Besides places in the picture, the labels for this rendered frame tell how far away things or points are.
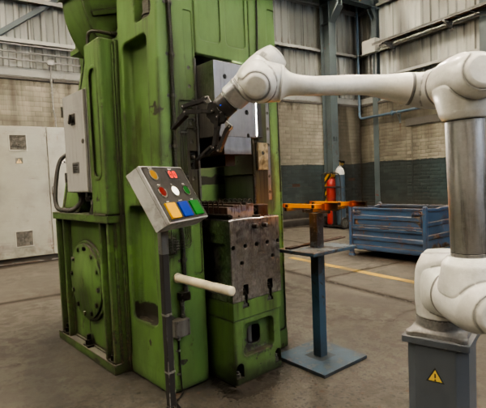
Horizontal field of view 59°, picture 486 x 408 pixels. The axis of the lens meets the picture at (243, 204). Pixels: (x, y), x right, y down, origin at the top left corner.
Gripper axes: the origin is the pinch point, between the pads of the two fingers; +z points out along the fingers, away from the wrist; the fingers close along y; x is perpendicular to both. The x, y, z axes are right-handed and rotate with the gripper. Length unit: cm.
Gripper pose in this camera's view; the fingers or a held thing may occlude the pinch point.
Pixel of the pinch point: (187, 142)
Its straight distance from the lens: 146.5
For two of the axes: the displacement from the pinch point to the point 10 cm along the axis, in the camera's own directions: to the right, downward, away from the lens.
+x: -3.0, 1.3, -9.4
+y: -6.2, -7.8, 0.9
